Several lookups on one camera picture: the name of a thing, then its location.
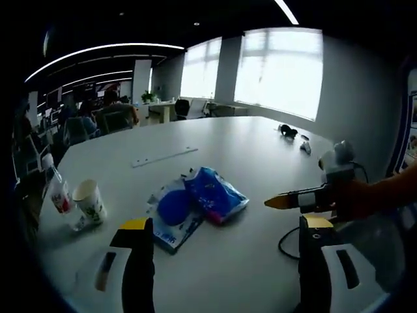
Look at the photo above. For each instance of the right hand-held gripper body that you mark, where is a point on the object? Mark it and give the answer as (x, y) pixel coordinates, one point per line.
(340, 163)

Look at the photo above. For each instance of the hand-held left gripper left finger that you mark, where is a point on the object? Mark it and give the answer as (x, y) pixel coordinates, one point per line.
(141, 261)

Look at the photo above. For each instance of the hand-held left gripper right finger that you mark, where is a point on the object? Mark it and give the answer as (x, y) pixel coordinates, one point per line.
(312, 270)

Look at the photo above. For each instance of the blue mouse pad package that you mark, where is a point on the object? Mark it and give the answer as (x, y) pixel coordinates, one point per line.
(172, 212)

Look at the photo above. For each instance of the white paper cup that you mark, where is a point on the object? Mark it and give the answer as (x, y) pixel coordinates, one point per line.
(90, 205)

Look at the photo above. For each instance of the blue wet wipes packet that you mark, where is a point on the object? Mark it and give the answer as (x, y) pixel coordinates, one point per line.
(215, 195)

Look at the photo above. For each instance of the clear plastic water bottle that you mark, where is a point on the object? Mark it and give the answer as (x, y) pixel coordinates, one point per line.
(60, 195)

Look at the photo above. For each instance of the person's right hand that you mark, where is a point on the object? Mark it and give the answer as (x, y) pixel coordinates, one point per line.
(352, 202)

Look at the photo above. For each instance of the small black device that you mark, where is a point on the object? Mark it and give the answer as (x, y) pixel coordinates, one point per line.
(288, 130)

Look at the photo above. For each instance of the white table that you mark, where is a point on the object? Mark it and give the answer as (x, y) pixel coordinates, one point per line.
(234, 270)

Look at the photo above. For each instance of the wide bright window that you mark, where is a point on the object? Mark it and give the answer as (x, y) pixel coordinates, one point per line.
(277, 71)

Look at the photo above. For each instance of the black office chair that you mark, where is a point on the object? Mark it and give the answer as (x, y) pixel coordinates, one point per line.
(181, 109)

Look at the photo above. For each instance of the white desk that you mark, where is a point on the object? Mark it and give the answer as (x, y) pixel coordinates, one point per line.
(161, 111)

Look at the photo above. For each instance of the straight ceiling light strip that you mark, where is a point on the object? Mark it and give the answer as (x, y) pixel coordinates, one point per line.
(288, 13)

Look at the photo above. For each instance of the narrow bright window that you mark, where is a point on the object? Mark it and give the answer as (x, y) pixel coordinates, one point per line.
(200, 68)

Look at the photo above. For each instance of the green potted plant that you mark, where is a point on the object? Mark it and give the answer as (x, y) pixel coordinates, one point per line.
(148, 97)

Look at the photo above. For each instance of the long curved ceiling light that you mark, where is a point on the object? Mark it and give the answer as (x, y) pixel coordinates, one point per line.
(107, 48)

